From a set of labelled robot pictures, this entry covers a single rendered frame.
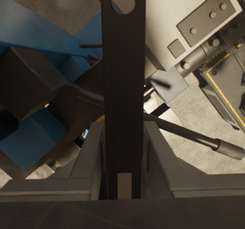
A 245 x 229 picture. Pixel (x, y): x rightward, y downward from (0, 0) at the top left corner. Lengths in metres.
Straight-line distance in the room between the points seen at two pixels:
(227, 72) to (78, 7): 1.36
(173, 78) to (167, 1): 0.27
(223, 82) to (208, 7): 1.12
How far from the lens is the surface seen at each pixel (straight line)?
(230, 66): 1.59
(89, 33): 1.56
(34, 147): 0.57
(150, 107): 1.17
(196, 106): 1.88
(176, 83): 0.66
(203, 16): 0.50
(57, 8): 1.78
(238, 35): 0.76
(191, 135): 0.34
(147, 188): 0.37
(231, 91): 1.63
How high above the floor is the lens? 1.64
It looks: 75 degrees down
